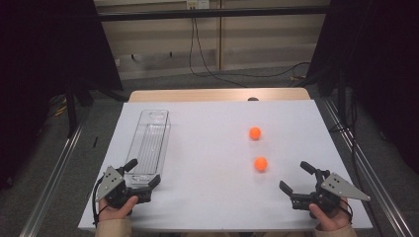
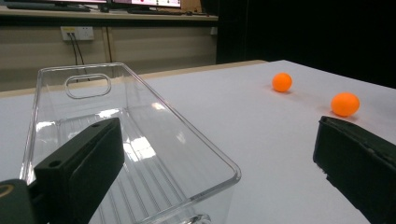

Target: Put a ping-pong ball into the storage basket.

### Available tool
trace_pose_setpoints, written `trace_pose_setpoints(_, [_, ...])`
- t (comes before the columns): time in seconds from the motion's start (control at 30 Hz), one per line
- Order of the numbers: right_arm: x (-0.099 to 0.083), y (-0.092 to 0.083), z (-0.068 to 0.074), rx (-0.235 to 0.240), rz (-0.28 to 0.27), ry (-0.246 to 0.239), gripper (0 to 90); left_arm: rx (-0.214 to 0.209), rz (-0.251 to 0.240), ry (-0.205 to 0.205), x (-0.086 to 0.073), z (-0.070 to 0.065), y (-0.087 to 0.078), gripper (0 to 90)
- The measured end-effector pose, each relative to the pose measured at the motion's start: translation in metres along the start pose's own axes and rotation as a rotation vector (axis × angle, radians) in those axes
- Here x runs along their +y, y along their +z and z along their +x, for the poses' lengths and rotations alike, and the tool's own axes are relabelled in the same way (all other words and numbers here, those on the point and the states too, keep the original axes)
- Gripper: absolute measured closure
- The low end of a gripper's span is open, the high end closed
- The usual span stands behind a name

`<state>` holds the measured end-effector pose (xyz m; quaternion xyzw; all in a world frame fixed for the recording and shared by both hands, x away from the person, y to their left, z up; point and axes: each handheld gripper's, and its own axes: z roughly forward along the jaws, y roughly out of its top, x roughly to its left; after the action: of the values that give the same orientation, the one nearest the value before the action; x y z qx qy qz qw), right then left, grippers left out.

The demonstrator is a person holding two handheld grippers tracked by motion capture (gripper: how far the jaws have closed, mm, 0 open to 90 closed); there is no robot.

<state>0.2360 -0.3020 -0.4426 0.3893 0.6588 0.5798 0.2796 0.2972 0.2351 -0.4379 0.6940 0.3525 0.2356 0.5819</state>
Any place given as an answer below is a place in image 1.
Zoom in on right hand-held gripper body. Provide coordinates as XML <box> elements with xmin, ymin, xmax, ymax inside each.
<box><xmin>290</xmin><ymin>169</ymin><xmax>372</xmax><ymax>213</ymax></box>

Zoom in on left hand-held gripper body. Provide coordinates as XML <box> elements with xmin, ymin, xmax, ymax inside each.
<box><xmin>96</xmin><ymin>166</ymin><xmax>153</xmax><ymax>209</ymax></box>

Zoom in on clear plastic container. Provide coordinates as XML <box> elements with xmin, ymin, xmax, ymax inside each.
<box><xmin>124</xmin><ymin>109</ymin><xmax>172</xmax><ymax>189</ymax></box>

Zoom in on orange ball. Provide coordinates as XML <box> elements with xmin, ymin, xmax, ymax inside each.
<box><xmin>248</xmin><ymin>126</ymin><xmax>263</xmax><ymax>141</ymax></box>
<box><xmin>253</xmin><ymin>156</ymin><xmax>269</xmax><ymax>173</ymax></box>

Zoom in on person's left hand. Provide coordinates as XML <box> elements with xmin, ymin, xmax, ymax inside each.
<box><xmin>98</xmin><ymin>196</ymin><xmax>139</xmax><ymax>223</ymax></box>

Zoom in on person's right hand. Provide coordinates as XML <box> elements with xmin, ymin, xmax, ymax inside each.
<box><xmin>308</xmin><ymin>197</ymin><xmax>352</xmax><ymax>232</ymax></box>

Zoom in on white table board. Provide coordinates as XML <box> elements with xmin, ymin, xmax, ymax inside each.
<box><xmin>77</xmin><ymin>99</ymin><xmax>374</xmax><ymax>232</ymax></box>

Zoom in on black metal stand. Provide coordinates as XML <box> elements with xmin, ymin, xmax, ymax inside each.
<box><xmin>64</xmin><ymin>83</ymin><xmax>95</xmax><ymax>138</ymax></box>

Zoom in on light wooden table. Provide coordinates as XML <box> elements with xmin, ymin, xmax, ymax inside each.
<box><xmin>127</xmin><ymin>87</ymin><xmax>311</xmax><ymax>104</ymax></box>

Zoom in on black curtain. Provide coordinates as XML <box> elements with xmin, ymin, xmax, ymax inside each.
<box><xmin>305</xmin><ymin>0</ymin><xmax>419</xmax><ymax>176</ymax></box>
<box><xmin>0</xmin><ymin>0</ymin><xmax>125</xmax><ymax>193</ymax></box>

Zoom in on black horizontal bar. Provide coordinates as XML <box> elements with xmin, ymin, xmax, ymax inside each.
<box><xmin>96</xmin><ymin>5</ymin><xmax>331</xmax><ymax>23</ymax></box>

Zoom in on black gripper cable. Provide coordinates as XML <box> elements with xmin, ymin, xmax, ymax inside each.
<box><xmin>91</xmin><ymin>177</ymin><xmax>110</xmax><ymax>228</ymax></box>
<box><xmin>340</xmin><ymin>197</ymin><xmax>355</xmax><ymax>223</ymax></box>

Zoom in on metal floor rail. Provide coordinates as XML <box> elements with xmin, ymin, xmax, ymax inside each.
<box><xmin>321</xmin><ymin>98</ymin><xmax>414</xmax><ymax>237</ymax></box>
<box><xmin>19</xmin><ymin>122</ymin><xmax>85</xmax><ymax>237</ymax></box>

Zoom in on black power cable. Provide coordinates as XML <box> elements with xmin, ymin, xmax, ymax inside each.
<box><xmin>194</xmin><ymin>17</ymin><xmax>312</xmax><ymax>79</ymax></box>
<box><xmin>188</xmin><ymin>17</ymin><xmax>247</xmax><ymax>89</ymax></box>

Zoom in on white wall outlet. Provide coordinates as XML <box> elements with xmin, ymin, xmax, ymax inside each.
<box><xmin>186</xmin><ymin>0</ymin><xmax>211</xmax><ymax>11</ymax></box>

